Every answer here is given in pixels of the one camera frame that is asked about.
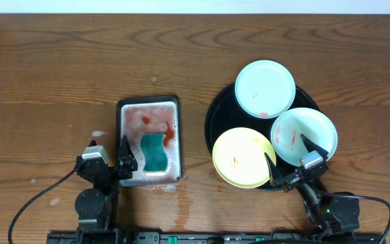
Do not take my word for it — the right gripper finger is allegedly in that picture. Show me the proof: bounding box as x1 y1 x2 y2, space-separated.
264 152 282 183
300 134 328 159

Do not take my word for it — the light green plate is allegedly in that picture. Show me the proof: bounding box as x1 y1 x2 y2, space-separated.
234 60 296 119
271 108 338 166

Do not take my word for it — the green yellow sponge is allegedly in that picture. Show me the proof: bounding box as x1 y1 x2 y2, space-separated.
140 134 168 173

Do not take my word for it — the yellow plate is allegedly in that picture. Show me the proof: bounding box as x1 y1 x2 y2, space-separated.
212 127 276 188

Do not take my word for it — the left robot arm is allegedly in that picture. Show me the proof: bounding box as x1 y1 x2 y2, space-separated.
74 136 138 244

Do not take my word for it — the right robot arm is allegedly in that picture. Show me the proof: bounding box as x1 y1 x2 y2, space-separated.
264 134 360 241

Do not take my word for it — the black rectangular soapy tray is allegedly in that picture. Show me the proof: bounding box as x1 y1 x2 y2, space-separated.
115 96 182 187

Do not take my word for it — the left black cable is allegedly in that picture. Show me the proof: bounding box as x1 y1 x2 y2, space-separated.
7 168 78 244

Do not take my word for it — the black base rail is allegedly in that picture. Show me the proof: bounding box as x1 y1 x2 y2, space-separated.
45 230 385 244

